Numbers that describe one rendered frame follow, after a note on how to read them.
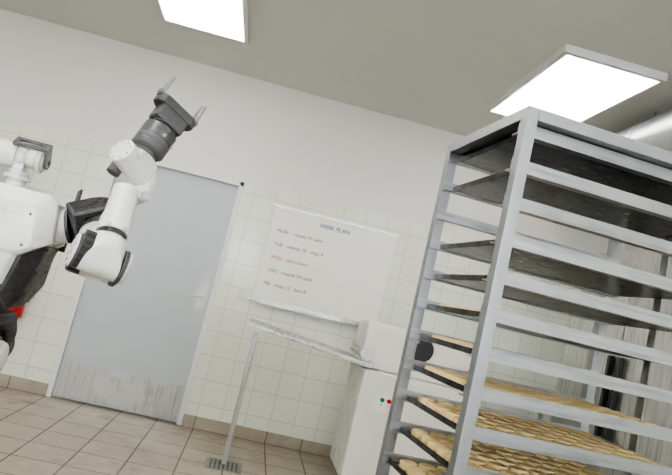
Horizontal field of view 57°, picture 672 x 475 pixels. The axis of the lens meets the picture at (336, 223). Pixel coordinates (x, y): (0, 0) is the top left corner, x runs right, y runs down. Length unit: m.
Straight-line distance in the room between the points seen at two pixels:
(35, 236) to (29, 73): 4.34
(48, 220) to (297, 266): 3.84
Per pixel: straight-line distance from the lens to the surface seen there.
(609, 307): 1.66
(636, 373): 4.15
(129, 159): 1.56
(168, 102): 1.66
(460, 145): 1.88
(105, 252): 1.46
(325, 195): 5.46
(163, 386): 5.52
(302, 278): 5.37
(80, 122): 5.74
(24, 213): 1.70
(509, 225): 1.49
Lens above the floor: 1.26
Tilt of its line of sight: 7 degrees up
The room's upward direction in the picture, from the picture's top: 14 degrees clockwise
